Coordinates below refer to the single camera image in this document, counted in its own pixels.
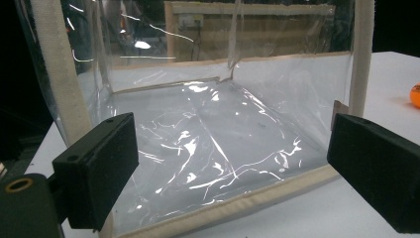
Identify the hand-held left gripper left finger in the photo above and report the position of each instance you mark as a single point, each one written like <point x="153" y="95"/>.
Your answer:
<point x="95" y="172"/>

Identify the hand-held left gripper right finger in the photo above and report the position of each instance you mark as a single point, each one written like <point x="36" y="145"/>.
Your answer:
<point x="376" y="165"/>

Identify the orange ball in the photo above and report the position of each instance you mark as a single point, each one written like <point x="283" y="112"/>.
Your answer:
<point x="416" y="95"/>

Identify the clear plastic bag beige trim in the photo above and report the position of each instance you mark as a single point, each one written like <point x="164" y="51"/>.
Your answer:
<point x="231" y="132"/>

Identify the white wall socket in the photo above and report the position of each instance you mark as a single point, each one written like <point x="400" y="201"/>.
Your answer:
<point x="190" y="21"/>

